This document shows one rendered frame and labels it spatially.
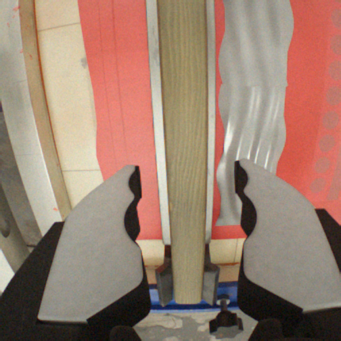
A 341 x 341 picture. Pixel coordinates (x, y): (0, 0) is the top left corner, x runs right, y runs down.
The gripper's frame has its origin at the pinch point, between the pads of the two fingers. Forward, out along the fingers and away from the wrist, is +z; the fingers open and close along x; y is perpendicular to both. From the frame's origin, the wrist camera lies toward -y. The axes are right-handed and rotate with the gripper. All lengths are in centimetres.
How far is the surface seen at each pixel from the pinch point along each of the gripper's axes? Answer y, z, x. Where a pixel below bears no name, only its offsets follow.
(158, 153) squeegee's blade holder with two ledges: 5.4, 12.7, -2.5
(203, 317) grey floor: 204, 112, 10
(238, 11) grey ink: -7.4, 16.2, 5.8
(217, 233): 19.2, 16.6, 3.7
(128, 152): 7.0, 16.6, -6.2
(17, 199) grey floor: 78, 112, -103
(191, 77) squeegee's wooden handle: -2.8, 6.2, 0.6
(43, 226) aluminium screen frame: 14.5, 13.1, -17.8
